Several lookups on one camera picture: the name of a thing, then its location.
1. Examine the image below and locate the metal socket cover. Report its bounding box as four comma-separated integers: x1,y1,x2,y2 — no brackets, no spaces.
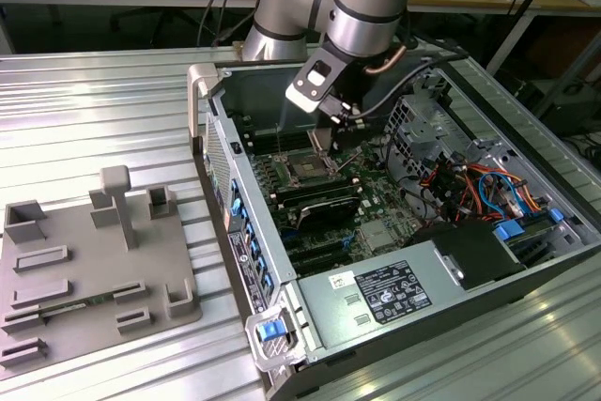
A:
320,143,344,176

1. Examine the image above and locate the CPU socket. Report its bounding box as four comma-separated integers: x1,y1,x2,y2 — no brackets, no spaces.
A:
275,147,338,189

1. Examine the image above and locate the black RAM slot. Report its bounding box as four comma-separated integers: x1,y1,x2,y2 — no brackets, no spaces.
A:
273,176,356,195
243,124,309,138
275,180,358,200
251,141,309,155
280,190,362,209
278,185,361,205
248,135,309,149
246,130,309,144

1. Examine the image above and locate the black expansion slot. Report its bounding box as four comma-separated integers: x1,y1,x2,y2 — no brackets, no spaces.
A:
289,252,353,275
285,239,349,260

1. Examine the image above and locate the green motherboard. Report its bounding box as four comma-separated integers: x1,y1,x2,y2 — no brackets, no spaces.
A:
237,112,419,280

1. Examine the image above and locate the grey metal drive cage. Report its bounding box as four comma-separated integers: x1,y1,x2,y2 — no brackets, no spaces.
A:
380,93,475,186

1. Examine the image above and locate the black graphics card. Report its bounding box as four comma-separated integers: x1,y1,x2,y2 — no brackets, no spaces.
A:
293,196,362,233

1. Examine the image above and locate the grey open PC case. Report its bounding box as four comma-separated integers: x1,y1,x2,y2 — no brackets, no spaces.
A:
186,54,601,401

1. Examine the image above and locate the silver chipset heatsink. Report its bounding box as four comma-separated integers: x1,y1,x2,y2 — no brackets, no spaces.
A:
359,221,394,253

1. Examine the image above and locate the black plastic fan shroud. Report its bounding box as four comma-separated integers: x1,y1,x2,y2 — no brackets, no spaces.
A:
406,220,527,292

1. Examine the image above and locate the grey power supply unit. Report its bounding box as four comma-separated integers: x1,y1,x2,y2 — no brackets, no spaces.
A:
295,239,475,362

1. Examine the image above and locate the blue disk carrier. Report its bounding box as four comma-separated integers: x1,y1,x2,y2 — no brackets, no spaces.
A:
495,220,526,243

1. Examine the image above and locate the blue latch button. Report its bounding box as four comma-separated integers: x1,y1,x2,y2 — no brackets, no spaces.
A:
255,319,284,342

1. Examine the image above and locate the grey case latch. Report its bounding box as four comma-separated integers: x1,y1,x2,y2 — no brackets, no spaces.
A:
243,304,309,372

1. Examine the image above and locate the grey parts rack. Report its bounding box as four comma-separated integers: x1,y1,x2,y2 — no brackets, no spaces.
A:
0,164,204,378

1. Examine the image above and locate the green RAM stick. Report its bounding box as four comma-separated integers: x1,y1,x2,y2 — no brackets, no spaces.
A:
39,292,116,316

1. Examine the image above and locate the black camera cable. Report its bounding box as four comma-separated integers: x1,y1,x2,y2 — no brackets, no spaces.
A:
354,54,459,119

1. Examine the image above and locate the brass coloured hose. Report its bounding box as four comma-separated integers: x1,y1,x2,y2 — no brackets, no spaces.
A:
364,42,408,78

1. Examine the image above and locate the black wire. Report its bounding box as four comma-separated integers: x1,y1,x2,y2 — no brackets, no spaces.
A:
397,174,446,229

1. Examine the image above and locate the red wire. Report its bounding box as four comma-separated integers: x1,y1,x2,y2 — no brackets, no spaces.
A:
460,177,481,215

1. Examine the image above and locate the blue wire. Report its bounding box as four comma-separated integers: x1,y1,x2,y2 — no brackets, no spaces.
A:
477,169,526,220

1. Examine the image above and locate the beige case handle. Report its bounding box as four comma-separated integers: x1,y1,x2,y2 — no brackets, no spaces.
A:
186,64,223,158

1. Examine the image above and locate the orange wire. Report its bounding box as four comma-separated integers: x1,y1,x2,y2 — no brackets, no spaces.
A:
464,163,551,215

